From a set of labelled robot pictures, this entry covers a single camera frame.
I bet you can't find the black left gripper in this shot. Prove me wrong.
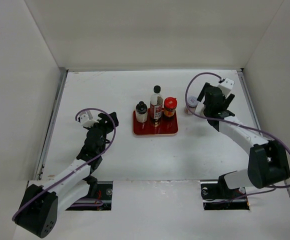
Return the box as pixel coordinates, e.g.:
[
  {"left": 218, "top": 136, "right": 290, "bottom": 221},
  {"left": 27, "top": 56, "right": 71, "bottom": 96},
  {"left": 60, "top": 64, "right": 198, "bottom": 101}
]
[{"left": 85, "top": 112, "right": 118, "bottom": 155}]

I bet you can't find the white lid spice jar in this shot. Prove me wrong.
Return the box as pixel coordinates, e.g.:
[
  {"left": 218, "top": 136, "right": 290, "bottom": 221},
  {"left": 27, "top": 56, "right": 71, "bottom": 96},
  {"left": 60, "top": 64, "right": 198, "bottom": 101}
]
[{"left": 184, "top": 95, "right": 199, "bottom": 115}]

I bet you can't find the red lid white jar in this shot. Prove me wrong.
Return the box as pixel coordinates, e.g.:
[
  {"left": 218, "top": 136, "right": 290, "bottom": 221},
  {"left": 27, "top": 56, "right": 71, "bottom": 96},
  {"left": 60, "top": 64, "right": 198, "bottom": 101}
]
[{"left": 163, "top": 96, "right": 178, "bottom": 118}]

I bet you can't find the black cap clear bottle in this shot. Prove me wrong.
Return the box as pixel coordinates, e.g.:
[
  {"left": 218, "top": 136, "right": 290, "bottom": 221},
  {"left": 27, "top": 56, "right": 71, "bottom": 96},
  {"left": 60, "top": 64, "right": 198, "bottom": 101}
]
[{"left": 135, "top": 101, "right": 148, "bottom": 123}]

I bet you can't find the dark red sauce bottle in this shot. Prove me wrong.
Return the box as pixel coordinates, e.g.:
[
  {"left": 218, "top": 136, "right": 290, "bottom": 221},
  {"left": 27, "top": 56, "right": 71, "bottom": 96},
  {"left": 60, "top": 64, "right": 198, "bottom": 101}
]
[{"left": 149, "top": 85, "right": 164, "bottom": 127}]

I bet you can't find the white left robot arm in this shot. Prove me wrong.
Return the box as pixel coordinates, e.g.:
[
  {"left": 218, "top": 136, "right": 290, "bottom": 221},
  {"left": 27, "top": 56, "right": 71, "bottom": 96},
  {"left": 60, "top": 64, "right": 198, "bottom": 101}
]
[{"left": 12, "top": 108, "right": 119, "bottom": 239}]

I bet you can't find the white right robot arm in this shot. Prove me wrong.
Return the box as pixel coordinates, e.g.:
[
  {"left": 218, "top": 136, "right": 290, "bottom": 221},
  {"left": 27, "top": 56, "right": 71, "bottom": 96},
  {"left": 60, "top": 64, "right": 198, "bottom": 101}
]
[{"left": 197, "top": 83, "right": 290, "bottom": 198}]

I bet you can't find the red lacquer tray gold rim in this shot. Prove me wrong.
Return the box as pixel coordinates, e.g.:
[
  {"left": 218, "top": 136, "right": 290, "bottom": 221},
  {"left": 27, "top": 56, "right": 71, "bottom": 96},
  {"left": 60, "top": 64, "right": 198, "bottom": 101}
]
[{"left": 132, "top": 110, "right": 179, "bottom": 137}]

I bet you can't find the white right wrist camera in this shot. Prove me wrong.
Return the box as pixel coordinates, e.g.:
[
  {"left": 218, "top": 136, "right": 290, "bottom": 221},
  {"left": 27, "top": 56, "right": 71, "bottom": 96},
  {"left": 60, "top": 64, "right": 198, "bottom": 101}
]
[{"left": 217, "top": 78, "right": 235, "bottom": 97}]

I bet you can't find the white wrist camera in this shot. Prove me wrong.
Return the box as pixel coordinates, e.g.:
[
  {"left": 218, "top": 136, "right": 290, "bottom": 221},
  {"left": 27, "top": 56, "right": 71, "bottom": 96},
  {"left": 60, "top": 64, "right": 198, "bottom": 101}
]
[
  {"left": 217, "top": 78, "right": 235, "bottom": 97},
  {"left": 77, "top": 110, "right": 99, "bottom": 128}
]

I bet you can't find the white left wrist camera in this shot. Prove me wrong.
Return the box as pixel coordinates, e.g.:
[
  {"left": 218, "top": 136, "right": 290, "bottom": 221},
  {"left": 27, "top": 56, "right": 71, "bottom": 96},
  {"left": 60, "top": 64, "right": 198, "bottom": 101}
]
[{"left": 77, "top": 110, "right": 99, "bottom": 128}]

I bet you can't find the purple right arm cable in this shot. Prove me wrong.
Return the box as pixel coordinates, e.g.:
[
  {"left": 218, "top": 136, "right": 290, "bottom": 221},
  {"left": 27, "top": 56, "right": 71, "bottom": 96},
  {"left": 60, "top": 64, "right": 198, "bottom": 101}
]
[{"left": 184, "top": 72, "right": 290, "bottom": 201}]

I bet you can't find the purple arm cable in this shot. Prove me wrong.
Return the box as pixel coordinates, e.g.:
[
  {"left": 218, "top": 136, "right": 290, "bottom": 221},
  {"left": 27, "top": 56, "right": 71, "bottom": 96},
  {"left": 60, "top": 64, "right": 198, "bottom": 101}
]
[
  {"left": 184, "top": 72, "right": 290, "bottom": 201},
  {"left": 11, "top": 107, "right": 118, "bottom": 224}
]

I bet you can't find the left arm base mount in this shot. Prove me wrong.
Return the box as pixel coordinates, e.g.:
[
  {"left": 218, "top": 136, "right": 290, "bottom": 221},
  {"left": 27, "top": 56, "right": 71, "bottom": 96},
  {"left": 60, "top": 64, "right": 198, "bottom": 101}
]
[{"left": 66, "top": 176, "right": 114, "bottom": 211}]

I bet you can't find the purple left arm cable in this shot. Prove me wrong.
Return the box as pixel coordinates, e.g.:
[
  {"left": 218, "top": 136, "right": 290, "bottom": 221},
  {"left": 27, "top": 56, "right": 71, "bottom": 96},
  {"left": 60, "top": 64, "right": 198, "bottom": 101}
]
[{"left": 11, "top": 107, "right": 118, "bottom": 224}]

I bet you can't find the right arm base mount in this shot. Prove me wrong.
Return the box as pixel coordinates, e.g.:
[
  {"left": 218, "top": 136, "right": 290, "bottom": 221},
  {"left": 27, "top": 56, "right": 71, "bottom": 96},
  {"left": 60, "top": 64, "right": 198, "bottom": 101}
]
[{"left": 200, "top": 180, "right": 250, "bottom": 211}]

